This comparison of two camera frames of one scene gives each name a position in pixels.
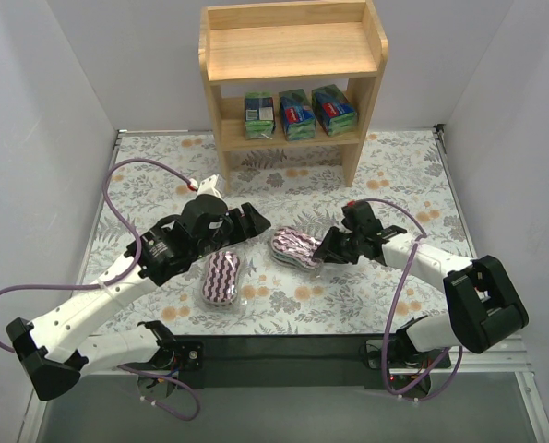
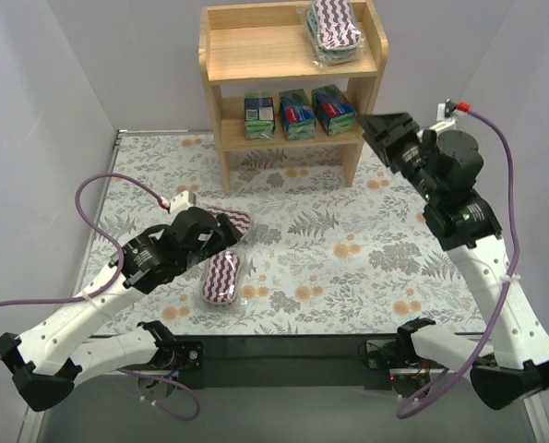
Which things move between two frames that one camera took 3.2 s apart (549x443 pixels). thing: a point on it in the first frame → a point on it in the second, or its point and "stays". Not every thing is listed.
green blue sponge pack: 258,114 stays
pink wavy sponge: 220,281 stays
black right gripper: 344,245 → 391,141
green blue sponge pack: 335,114 stays
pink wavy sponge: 291,245 → 334,31
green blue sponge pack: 297,116 stays
